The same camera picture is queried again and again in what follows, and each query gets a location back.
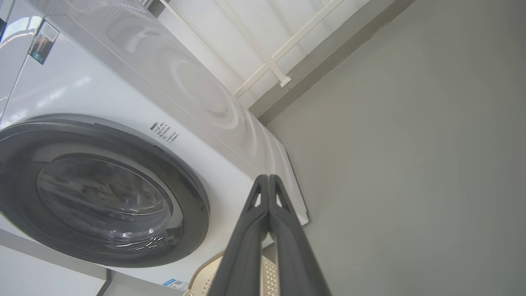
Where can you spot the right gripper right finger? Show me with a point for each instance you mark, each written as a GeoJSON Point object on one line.
{"type": "Point", "coordinates": [294, 255]}

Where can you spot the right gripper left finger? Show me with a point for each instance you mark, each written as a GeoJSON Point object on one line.
{"type": "Point", "coordinates": [242, 255]}

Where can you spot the black round glass washer door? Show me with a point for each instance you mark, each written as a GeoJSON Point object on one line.
{"type": "Point", "coordinates": [102, 205]}

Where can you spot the white front-load washing machine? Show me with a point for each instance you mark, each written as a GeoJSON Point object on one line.
{"type": "Point", "coordinates": [123, 82]}

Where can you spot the cream perforated laundry basket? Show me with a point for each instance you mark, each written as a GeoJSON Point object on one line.
{"type": "Point", "coordinates": [269, 275]}

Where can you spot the blue energy label sticker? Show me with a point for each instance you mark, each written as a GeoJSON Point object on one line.
{"type": "Point", "coordinates": [176, 284]}

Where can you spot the dark panel sticker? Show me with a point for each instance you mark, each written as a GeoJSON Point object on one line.
{"type": "Point", "coordinates": [43, 43]}

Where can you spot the white metal frame rack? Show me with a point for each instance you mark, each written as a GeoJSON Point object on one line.
{"type": "Point", "coordinates": [269, 65]}

